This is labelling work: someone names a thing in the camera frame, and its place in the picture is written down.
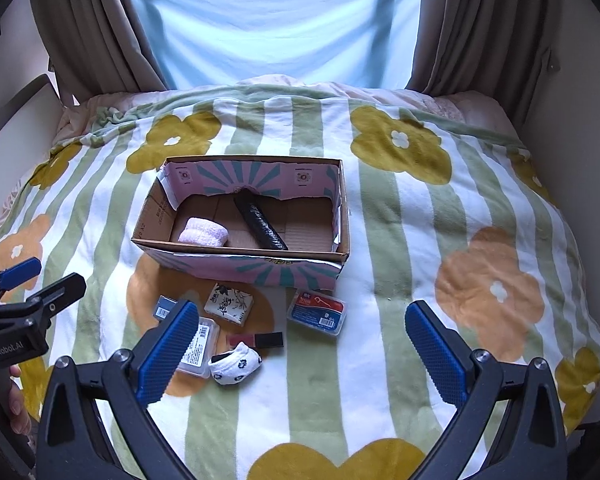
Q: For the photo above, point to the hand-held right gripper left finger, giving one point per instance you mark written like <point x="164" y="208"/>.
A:
<point x="167" y="355"/>

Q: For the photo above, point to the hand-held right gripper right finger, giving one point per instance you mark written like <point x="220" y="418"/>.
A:
<point x="437" y="355"/>

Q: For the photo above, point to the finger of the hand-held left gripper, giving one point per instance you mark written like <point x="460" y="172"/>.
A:
<point x="20" y="270"/>
<point x="60" y="292"/>

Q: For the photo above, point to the clear plastic box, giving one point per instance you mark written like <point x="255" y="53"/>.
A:
<point x="200" y="347"/>

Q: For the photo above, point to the small blue box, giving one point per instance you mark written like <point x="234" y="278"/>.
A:
<point x="164" y="307"/>

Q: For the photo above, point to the white printed sock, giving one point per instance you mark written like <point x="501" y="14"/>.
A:
<point x="235" y="367"/>

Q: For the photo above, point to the floral tissue pack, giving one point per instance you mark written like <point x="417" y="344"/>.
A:
<point x="227" y="302"/>

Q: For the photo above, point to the maroon and black case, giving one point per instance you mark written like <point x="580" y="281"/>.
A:
<point x="265" y="340"/>

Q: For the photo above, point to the printed cardboard box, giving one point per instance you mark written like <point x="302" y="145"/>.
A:
<point x="260" y="270"/>

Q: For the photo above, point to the red and blue floss box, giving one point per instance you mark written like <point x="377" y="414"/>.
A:
<point x="315" y="312"/>

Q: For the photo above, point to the person's left hand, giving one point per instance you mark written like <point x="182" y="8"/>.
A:
<point x="16" y="390"/>

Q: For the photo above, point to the striped floral blanket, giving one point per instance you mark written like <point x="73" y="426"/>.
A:
<point x="390" y="260"/>

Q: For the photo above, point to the black rolled cloth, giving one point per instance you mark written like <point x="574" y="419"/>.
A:
<point x="260" y="222"/>

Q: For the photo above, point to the beige curtain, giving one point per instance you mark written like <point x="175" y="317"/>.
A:
<point x="475" y="25"/>
<point x="95" y="25"/>

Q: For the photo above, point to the light blue sheer curtain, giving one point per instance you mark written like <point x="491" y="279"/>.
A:
<point x="280" y="25"/>

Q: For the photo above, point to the white bed frame panel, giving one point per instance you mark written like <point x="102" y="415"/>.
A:
<point x="10" y="130"/>

